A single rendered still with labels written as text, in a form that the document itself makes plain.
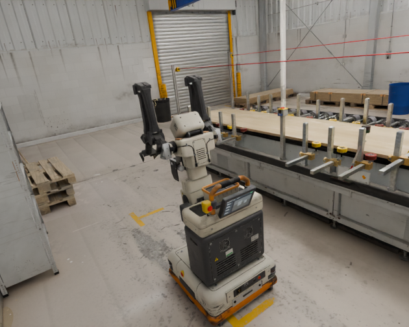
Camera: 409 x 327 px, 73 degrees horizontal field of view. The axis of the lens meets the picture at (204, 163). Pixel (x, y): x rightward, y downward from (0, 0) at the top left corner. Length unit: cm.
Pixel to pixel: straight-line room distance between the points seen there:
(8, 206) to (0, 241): 30
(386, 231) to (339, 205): 44
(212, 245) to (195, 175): 53
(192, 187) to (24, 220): 149
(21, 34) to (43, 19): 67
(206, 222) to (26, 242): 172
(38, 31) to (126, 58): 236
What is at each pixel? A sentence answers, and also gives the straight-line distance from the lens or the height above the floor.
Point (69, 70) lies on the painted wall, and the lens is 910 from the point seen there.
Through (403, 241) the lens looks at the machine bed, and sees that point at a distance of 288.
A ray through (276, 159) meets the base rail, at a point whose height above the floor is 70.
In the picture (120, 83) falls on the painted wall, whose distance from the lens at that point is 944.
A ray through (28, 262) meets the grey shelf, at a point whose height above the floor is 23.
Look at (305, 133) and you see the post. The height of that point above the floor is 102.
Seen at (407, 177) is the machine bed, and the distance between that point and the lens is 261.
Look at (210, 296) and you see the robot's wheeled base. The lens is 203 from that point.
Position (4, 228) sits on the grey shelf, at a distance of 285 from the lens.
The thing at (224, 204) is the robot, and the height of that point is 91.
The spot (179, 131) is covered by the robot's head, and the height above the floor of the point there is 129.
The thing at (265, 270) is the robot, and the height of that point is 25.
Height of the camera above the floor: 174
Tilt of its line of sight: 20 degrees down
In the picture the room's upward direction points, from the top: 6 degrees counter-clockwise
